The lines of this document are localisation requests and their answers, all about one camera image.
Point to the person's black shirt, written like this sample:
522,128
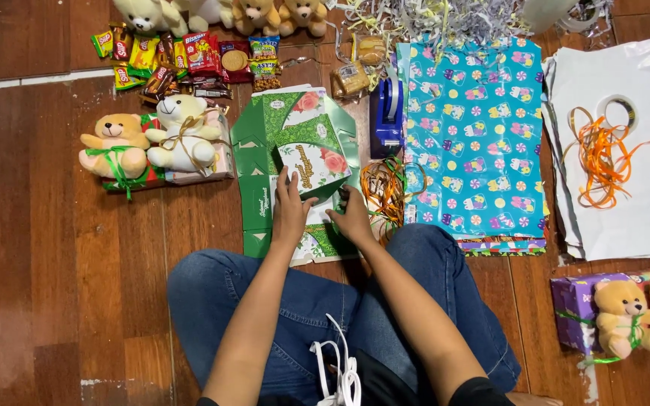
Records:
381,386

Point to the clear adhesive tape roll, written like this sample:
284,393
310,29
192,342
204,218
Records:
632,110

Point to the heap of shredded paper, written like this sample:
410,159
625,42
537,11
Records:
443,17

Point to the large clear tape roll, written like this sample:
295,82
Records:
582,20

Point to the stack of teal wrapping sheets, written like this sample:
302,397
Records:
471,141

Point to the tangle of gold green ribbons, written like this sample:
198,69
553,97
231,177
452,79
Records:
384,191

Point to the clear packet of biscuits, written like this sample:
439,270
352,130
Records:
350,80
370,49

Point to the person's left hand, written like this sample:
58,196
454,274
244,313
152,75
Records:
288,217

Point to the purple wrapped gift box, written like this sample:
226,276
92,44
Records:
573,304

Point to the blue tape dispenser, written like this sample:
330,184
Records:
386,127

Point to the brown teddy bear green ribbon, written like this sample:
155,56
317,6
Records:
624,318
116,149

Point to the orange curling ribbon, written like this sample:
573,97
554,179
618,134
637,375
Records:
598,152

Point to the person's foot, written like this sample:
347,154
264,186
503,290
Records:
534,400

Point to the red green wrapped gift box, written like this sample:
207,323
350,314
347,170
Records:
153,175

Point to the white teddy bear gold ribbon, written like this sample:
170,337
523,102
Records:
184,132

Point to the stack of flat green cartons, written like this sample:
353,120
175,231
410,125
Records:
257,197

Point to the person's blue jeans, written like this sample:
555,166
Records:
302,316

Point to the small white label strip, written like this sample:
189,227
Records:
410,214

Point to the white paper roll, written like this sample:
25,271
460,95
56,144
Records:
545,12

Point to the person's right hand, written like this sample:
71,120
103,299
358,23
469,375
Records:
354,220

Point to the green floral cardboard box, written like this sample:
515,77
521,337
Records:
313,161

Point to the heap of snack packets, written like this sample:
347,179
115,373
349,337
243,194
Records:
189,59

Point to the pink wrapped gift box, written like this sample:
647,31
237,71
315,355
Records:
218,163

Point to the stack of white paper sheets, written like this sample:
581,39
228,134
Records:
635,225

